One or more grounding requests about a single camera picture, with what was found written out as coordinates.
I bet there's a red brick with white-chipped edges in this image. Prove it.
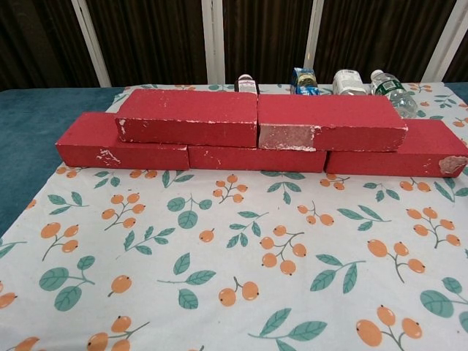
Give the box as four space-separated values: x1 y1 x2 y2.
115 88 259 149

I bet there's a red brick with worn patch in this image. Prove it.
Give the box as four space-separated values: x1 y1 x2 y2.
257 94 409 153

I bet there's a plain red brick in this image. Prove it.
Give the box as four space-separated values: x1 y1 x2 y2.
187 143 328 173

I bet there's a floral tablecloth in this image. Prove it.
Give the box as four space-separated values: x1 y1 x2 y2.
0 82 468 351

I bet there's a brown medicine bottle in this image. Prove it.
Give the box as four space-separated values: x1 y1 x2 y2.
233 74 261 97

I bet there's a blue cookie box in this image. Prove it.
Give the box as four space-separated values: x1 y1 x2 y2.
290 67 321 97

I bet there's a clear bottle with white label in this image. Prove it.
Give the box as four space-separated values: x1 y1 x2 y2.
332 69 368 97

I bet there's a red brick with white scratches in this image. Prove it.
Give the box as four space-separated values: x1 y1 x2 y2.
55 111 190 170

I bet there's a dark slatted white-framed partition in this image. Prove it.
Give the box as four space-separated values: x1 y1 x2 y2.
0 0 468 91

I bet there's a red brick with broken corner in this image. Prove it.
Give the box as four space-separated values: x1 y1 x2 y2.
323 119 468 179

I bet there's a water bottle with green label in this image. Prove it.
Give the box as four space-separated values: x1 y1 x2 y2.
370 69 419 119

